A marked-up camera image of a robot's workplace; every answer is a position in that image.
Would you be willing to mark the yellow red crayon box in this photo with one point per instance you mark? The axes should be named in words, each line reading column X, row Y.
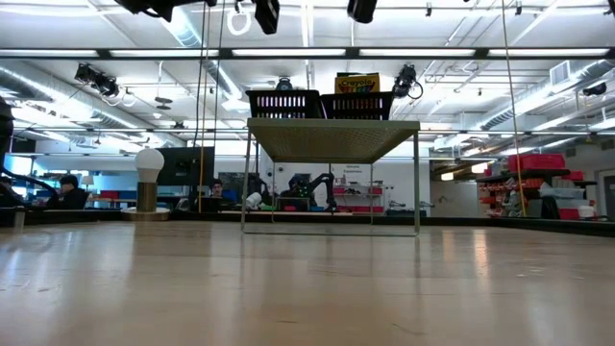
column 358, row 84

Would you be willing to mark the black slotted plastic basket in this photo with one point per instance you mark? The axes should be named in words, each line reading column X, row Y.
column 254, row 103
column 329, row 106

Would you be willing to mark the background black robot arm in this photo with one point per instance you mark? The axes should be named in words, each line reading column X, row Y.
column 312, row 187

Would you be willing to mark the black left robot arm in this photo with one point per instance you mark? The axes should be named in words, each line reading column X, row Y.
column 154, row 6

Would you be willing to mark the ceiling light strip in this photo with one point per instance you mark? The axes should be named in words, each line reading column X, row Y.
column 548, row 52
column 415, row 52
column 163, row 52
column 288, row 52
column 48, row 52

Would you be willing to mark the pale green perforated metal riser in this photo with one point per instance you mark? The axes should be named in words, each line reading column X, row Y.
column 331, row 141

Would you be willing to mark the black monitor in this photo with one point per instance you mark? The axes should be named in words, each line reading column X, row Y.
column 185, row 165

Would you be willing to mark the white bulb wooden lamp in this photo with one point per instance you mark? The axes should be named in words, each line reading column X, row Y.
column 149, row 163

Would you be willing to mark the red storage bin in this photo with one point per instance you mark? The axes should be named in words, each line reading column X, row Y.
column 535, row 162

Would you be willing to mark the small white table lamp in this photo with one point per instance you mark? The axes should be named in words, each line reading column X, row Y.
column 87, row 180

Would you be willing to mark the black storage rack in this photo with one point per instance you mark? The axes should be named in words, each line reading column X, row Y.
column 552, row 172

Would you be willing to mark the black ceiling camera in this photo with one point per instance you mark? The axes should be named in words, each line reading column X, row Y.
column 406, row 77
column 98, row 81

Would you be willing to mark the silver air duct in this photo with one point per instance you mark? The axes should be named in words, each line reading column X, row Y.
column 48, row 96

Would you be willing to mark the black metal table frame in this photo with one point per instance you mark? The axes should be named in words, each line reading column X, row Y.
column 528, row 222

